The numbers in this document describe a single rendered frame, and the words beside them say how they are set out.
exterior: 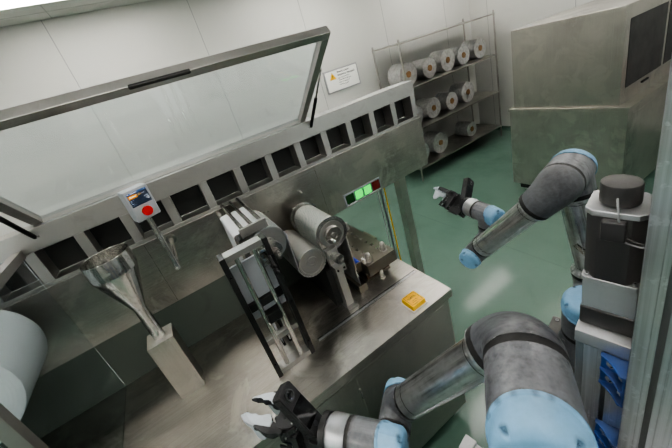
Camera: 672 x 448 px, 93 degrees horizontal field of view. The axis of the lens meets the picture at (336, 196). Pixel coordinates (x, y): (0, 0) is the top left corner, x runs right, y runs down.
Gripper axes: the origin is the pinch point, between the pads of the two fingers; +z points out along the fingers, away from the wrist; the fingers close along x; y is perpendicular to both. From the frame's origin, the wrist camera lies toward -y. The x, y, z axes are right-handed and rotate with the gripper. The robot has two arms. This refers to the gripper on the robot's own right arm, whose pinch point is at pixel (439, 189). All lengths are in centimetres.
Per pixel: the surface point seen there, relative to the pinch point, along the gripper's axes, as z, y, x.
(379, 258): -1.9, 41.3, -9.9
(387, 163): 40.5, -2.0, -6.1
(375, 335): -26, 64, -12
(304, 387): -30, 89, -31
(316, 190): 33, 31, -38
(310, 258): -3, 54, -41
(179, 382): -7, 116, -63
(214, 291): 24, 94, -60
